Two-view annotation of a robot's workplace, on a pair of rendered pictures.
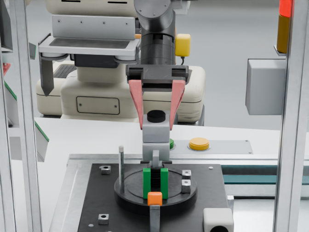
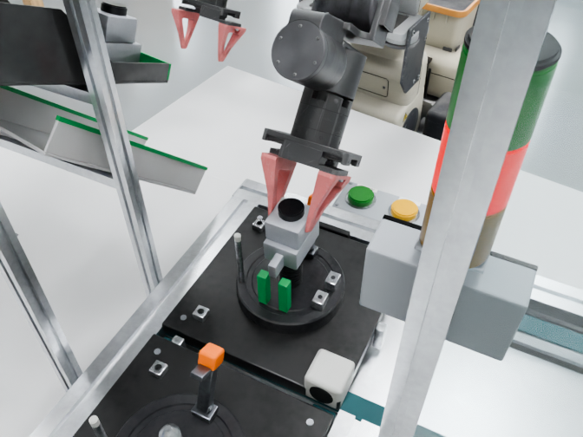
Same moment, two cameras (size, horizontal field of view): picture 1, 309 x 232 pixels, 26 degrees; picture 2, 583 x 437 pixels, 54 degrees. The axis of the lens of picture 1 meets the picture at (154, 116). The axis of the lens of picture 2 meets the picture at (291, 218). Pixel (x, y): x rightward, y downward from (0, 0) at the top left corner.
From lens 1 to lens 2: 0.61 m
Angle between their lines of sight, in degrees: 30
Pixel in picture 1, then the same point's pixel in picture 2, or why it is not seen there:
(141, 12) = (278, 66)
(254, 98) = (368, 289)
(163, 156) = (289, 264)
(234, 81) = not seen: outside the picture
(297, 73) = (426, 302)
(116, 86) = (389, 64)
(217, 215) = (327, 371)
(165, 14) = (312, 76)
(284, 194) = (389, 422)
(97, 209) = (209, 290)
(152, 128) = (277, 228)
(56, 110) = not seen: hidden behind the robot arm
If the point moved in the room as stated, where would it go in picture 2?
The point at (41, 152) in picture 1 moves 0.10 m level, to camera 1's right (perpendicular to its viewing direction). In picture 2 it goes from (187, 185) to (247, 205)
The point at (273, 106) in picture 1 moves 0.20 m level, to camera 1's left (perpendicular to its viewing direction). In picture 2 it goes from (398, 309) to (189, 232)
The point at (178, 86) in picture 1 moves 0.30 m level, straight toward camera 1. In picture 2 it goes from (324, 181) to (147, 417)
